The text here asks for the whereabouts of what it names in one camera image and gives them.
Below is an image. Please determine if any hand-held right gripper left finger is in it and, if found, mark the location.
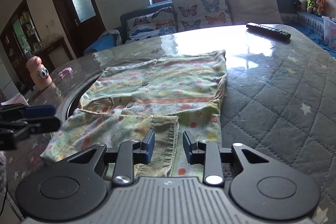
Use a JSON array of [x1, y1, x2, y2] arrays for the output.
[[60, 131, 156, 186]]

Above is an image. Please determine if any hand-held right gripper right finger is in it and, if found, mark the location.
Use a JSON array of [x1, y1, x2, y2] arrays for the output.
[[183, 131, 277, 186]]

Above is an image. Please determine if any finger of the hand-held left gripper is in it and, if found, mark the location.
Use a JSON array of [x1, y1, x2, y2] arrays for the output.
[[0, 116, 61, 136], [0, 105, 57, 120]]

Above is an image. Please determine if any green floral child's jacket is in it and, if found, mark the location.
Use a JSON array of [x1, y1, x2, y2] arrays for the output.
[[40, 49, 228, 178]]

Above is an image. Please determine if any tissue box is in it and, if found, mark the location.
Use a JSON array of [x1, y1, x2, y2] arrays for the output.
[[0, 94, 30, 107]]

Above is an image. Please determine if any round black table hob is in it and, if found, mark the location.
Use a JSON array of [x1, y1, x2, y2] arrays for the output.
[[61, 74, 106, 123]]

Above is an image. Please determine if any pink cartoon face bottle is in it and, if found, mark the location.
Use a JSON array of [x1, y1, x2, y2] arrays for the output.
[[26, 56, 52, 91]]

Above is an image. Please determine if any dark wooden display cabinet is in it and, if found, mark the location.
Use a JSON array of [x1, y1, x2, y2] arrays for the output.
[[0, 0, 43, 89]]

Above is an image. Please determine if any grey cloth on sofa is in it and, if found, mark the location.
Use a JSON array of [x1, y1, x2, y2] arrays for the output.
[[99, 28, 123, 46]]

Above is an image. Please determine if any dark wooden glass door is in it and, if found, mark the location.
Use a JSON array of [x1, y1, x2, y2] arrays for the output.
[[45, 0, 106, 58]]

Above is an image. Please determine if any long butterfly print pillow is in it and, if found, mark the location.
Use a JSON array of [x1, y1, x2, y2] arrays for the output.
[[126, 6, 177, 44]]

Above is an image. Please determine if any blue sofa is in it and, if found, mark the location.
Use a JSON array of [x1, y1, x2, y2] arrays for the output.
[[83, 0, 336, 60]]

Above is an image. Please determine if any square butterfly print pillow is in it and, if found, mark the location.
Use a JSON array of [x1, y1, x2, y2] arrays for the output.
[[172, 0, 233, 32]]

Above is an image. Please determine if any black remote control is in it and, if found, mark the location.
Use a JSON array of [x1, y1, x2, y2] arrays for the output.
[[246, 22, 291, 41]]

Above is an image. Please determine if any plain beige cushion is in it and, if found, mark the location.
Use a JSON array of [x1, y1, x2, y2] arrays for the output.
[[226, 0, 284, 25]]

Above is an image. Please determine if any clear plastic storage box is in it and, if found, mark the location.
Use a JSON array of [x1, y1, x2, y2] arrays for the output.
[[321, 15, 336, 52]]

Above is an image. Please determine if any plush bear with yellow vest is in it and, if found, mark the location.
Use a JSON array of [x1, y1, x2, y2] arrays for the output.
[[304, 0, 319, 13]]

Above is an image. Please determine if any orange plush fox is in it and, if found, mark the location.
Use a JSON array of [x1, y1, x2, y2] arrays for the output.
[[314, 0, 327, 17]]

